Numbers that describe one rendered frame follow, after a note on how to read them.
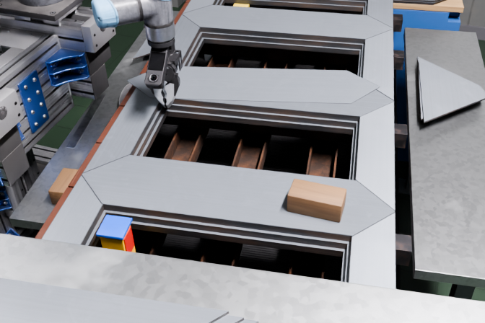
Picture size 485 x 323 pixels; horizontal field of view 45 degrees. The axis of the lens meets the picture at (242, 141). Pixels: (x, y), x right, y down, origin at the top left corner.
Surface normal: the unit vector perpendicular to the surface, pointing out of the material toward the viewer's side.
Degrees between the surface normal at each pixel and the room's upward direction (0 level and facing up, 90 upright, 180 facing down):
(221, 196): 0
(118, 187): 0
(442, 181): 0
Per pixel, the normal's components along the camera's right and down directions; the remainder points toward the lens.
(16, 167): 0.94, 0.19
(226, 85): -0.02, -0.79
